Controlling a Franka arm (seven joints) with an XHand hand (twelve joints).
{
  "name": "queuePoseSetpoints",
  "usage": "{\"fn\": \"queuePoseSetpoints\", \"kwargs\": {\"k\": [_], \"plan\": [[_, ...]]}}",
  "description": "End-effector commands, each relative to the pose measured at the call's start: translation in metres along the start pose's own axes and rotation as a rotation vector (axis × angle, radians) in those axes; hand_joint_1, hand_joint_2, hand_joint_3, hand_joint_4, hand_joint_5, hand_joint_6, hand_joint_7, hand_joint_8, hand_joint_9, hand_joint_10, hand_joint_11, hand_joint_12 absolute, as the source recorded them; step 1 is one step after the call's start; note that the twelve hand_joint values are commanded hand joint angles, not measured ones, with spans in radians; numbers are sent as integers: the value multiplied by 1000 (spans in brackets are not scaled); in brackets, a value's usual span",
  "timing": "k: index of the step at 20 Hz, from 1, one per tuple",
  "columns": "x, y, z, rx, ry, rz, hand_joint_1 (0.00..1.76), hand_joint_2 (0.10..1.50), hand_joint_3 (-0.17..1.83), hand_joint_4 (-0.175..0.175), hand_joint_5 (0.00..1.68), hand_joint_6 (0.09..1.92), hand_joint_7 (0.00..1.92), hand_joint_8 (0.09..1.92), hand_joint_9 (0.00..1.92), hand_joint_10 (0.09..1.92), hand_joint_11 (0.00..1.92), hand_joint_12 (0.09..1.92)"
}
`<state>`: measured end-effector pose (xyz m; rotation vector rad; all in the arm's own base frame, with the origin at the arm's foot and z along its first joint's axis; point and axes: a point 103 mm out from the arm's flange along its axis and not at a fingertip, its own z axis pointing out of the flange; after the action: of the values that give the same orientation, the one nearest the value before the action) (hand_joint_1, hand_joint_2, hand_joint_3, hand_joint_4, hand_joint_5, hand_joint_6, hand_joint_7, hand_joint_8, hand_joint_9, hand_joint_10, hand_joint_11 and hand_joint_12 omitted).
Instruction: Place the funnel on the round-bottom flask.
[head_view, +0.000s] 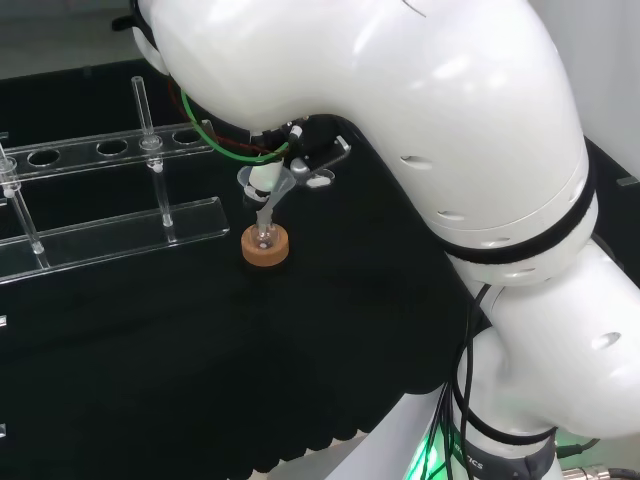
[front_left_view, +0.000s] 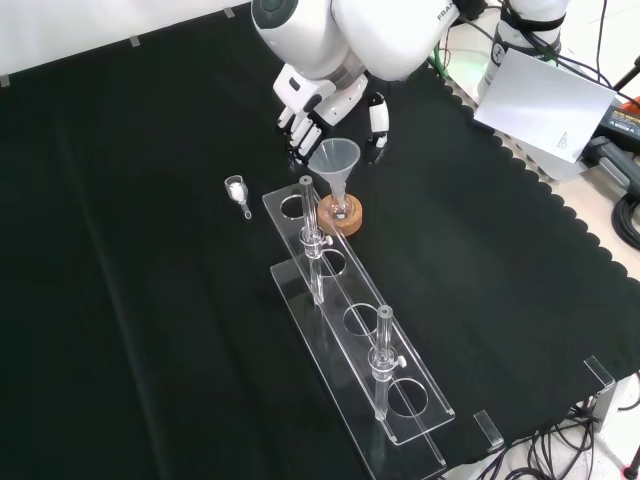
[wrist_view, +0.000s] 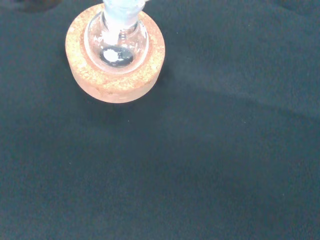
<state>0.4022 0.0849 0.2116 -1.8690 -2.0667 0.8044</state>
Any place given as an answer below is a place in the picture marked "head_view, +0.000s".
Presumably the clear glass funnel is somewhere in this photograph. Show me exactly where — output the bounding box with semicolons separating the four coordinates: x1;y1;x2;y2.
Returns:
235;164;300;227

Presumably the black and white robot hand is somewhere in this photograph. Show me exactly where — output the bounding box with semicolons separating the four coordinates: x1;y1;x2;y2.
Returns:
241;128;304;202

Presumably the thin red cable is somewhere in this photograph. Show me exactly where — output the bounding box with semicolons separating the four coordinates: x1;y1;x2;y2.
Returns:
168;80;284;154

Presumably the clear weighing funnel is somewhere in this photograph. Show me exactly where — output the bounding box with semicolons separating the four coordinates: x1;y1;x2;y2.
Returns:
298;168;336;191

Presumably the black bench cloth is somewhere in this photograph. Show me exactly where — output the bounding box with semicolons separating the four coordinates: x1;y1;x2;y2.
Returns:
0;57;640;477

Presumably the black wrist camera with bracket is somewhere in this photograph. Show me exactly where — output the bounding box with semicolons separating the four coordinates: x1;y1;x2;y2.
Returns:
285;114;352;177

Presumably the clear acrylic funnel stand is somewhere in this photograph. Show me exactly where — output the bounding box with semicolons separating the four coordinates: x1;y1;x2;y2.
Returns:
0;75;232;286

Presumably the brown cork ring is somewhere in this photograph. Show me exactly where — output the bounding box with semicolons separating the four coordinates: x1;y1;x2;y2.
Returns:
241;224;291;269

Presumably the clear round-bottom flask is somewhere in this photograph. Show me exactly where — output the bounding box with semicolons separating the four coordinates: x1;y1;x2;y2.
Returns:
251;209;279;251

